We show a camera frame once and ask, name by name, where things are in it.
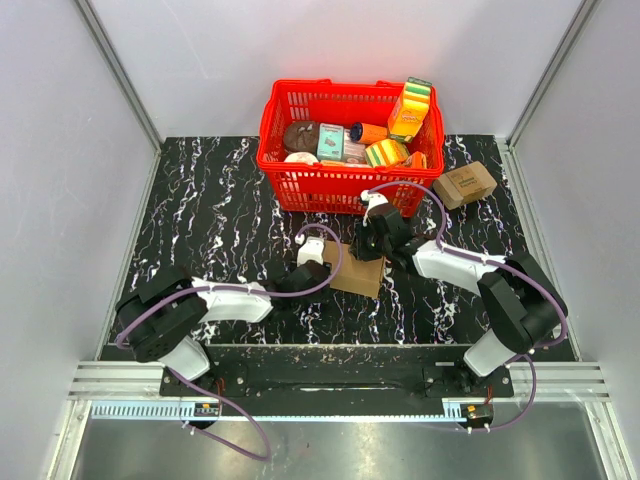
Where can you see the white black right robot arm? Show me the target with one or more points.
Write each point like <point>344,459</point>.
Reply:
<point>522,305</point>

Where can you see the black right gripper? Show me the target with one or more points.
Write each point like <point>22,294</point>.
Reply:
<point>357,248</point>

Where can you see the aluminium frame rail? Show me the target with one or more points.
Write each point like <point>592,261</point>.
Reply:
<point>104,44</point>

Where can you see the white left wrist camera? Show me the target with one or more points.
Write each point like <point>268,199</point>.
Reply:
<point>311,248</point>

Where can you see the orange cylindrical bottle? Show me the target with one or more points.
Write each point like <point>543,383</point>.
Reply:
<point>367,134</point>

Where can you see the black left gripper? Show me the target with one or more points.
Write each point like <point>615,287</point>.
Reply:
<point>292,270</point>

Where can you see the brown cardboard box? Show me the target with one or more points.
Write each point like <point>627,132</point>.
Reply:
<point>354,276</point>

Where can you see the brown round knitted scrubber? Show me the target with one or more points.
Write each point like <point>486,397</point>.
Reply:
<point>301,136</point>

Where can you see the light blue Kamenoko sponge box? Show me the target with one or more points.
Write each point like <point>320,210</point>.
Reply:
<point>330,142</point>

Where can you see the red plastic shopping basket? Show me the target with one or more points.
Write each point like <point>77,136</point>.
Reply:
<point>334,189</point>

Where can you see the scouring pads pack kraft sleeve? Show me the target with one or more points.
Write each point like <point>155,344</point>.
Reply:
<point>464,185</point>

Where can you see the green yellow sponge scrubber box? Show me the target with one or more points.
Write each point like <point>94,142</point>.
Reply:
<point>410,110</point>

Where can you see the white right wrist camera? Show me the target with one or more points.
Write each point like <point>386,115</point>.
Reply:
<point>371,200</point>

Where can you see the white round sponge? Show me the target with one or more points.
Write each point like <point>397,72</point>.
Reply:
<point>302,158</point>

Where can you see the yellow Kamenoko sponge pack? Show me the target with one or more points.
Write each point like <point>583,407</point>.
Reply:
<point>340,164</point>

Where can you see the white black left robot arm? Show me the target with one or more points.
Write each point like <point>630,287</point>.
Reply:
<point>157,318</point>

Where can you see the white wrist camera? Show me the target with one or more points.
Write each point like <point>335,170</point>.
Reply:
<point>311,248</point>
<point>371,200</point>

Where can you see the orange sponge package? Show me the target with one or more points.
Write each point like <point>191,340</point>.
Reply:
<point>416,160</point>

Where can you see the yellow green sponge pack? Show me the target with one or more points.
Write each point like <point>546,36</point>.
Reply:
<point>386,153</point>

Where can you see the pink white small box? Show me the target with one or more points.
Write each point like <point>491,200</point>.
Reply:
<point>353,152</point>

